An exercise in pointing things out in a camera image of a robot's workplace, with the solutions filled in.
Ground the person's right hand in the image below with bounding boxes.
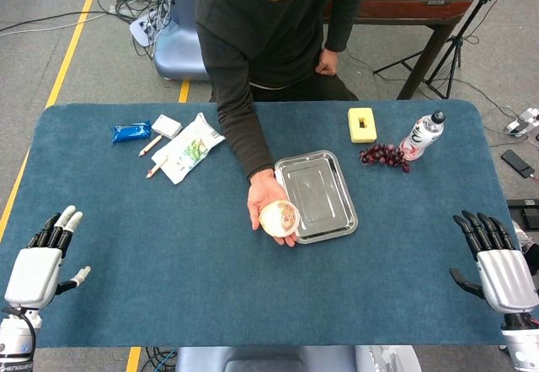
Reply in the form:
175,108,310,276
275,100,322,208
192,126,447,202
246,168,299,247

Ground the person's left hand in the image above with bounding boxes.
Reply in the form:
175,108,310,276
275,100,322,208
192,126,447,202
314,48,339,77

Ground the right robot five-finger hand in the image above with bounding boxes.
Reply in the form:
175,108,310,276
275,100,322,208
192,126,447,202
448,210,539,315

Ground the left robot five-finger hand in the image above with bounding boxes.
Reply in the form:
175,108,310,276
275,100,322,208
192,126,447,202
3,205,92,310

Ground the bowl of food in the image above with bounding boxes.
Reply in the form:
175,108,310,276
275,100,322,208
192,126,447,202
258,199,302,238

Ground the person's right sleeved forearm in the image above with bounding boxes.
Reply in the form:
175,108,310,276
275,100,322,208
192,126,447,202
216,102,275,182

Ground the person's left sleeved forearm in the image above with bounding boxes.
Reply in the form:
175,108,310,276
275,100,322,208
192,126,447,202
324,5,364,53

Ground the rectangular steel tray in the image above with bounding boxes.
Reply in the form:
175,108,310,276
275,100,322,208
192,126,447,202
273,149,360,246

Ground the black foot pedal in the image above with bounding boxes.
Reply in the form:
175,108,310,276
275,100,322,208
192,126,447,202
506,198,539,226

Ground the person in dark sweater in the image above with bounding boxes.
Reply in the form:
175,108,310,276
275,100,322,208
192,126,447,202
195,0,371,182

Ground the yellow sponge block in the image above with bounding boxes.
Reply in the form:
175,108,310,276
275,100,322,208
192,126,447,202
347,107,376,144

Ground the white green snack bag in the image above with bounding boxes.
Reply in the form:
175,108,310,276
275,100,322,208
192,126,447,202
151,112,226,185

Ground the brown wooden table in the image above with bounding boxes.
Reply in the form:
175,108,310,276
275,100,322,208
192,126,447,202
323,0,477,100

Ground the blue table cloth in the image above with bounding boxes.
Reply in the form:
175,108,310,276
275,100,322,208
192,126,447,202
0,99,526,350

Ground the beige stick with red tip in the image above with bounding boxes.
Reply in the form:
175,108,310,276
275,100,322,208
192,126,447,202
146,156,168,179
138,134,163,157

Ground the bunch of dark red grapes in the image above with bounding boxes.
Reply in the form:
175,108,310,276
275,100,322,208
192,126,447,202
359,143,411,173

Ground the black phone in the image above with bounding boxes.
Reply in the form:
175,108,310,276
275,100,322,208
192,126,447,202
500,149,536,178

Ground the small white box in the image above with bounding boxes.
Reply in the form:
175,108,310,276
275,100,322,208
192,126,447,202
151,114,184,140

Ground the clear plastic drink bottle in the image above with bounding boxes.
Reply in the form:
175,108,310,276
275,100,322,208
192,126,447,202
398,109,447,163

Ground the black tripod stand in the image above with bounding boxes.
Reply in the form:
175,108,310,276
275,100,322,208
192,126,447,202
372,0,510,100

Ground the blue snack packet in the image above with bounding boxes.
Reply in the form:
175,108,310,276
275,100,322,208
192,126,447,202
111,120,152,145

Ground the blue grey machine base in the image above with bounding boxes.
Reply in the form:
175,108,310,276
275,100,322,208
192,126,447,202
153,0,210,82

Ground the white plug adapter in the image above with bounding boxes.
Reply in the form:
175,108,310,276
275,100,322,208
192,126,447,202
504,109,539,136

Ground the blue grey robot torso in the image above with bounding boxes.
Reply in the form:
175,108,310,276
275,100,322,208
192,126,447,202
174,345,422,372

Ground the white power strip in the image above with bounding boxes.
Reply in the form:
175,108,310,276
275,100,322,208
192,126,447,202
128,13,161,47

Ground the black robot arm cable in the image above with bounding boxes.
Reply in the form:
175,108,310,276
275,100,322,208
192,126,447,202
2,306,38,359

